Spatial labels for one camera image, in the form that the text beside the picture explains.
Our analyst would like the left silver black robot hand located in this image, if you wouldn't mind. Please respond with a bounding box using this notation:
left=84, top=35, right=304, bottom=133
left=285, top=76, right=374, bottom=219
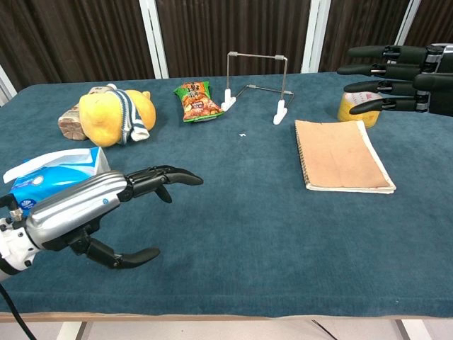
left=26, top=164, right=205, bottom=271

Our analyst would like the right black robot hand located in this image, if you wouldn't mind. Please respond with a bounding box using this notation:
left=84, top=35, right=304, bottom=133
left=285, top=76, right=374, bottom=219
left=336, top=42, right=453, bottom=117

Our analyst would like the blue tissue box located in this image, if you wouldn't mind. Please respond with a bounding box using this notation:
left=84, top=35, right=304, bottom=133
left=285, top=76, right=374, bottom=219
left=9, top=147, right=111, bottom=217

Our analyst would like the yellow tape roll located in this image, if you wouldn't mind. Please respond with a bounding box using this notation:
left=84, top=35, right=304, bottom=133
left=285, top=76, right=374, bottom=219
left=336, top=91, right=385, bottom=129

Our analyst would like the brown snack package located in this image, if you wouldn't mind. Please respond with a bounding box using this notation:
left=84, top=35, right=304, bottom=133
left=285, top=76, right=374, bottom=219
left=57, top=86, right=107, bottom=140

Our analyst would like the yellow plush toy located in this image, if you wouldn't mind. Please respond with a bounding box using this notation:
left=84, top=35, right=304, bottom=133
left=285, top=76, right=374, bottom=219
left=79, top=89, right=157, bottom=148

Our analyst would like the brown spiral notebook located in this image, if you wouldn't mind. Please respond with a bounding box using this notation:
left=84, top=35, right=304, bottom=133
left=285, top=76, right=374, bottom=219
left=294, top=119, right=397, bottom=195

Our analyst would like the striped knitted scarf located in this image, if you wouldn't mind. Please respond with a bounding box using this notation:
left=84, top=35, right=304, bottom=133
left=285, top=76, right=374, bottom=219
left=105, top=84, right=149, bottom=145

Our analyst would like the white table leg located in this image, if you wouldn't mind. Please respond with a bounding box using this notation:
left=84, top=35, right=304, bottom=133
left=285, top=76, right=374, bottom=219
left=395, top=319, right=433, bottom=340
left=55, top=321, right=88, bottom=340

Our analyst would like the blue table cloth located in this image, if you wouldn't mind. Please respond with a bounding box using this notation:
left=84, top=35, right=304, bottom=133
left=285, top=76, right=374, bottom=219
left=0, top=70, right=453, bottom=318

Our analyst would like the green orange snack bag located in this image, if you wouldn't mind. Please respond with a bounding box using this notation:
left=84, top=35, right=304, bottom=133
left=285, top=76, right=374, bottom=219
left=173, top=81, right=225, bottom=124

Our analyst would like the dark brown curtain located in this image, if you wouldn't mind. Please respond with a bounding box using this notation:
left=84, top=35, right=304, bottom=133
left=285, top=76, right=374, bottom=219
left=0, top=0, right=453, bottom=94

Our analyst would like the white frame post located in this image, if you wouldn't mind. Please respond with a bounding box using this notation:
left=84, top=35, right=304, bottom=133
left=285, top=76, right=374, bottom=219
left=0, top=65, right=18, bottom=107
left=393, top=0, right=422, bottom=47
left=300, top=0, right=332, bottom=74
left=138, top=0, right=171, bottom=79

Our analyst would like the metal wire book stand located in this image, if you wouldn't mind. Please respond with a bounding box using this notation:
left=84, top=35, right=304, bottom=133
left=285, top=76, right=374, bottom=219
left=220, top=51, right=294, bottom=125

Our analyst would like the thin black cable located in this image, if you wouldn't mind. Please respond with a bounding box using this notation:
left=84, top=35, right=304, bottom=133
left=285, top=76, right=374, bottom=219
left=311, top=319, right=341, bottom=340

